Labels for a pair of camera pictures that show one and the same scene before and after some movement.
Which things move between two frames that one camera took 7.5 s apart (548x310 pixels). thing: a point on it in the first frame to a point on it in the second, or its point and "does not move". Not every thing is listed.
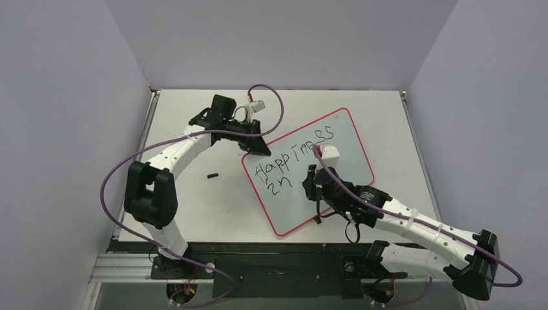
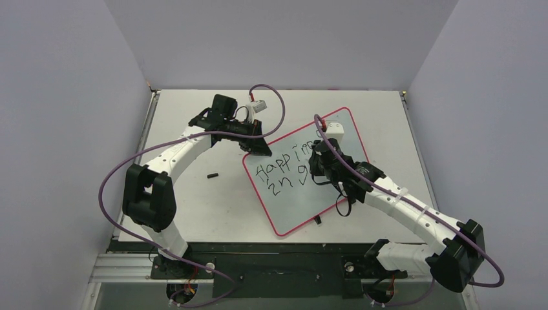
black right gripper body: x=313 y=188 to x=324 y=151
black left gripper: x=255 y=144 does not move
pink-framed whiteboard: x=278 y=178 does not move
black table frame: x=275 y=275 does not move
